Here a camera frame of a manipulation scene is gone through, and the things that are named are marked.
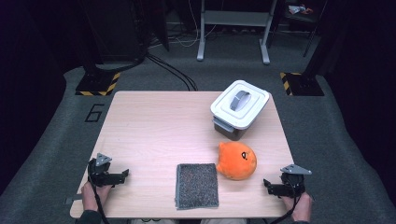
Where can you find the person's left hand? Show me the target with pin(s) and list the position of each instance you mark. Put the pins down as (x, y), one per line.
(90, 199)

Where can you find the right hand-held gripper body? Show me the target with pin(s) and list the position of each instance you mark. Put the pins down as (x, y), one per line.
(292, 185)

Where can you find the black striped stand base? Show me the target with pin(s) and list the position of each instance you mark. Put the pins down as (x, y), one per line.
(303, 85)
(96, 85)

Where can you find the person's right hand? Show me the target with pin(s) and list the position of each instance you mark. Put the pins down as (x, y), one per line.
(302, 208)

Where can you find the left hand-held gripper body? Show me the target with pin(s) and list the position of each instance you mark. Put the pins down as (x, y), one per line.
(99, 174)

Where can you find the grey fluffy towel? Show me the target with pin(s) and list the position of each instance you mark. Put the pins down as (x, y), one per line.
(196, 186)

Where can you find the black cart with clutter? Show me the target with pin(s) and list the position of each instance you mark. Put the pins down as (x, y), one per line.
(300, 11)

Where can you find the dark cabinet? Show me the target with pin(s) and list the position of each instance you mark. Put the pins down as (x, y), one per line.
(115, 28)

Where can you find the grey tape strip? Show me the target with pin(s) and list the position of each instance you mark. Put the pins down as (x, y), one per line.
(73, 199)

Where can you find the orange plush toy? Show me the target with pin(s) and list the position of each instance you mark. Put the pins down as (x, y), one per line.
(235, 161)

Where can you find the white metal desk frame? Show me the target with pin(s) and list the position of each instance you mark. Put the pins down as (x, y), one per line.
(236, 17)

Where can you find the brown translucent storage box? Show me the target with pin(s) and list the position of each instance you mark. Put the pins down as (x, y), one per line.
(230, 132)

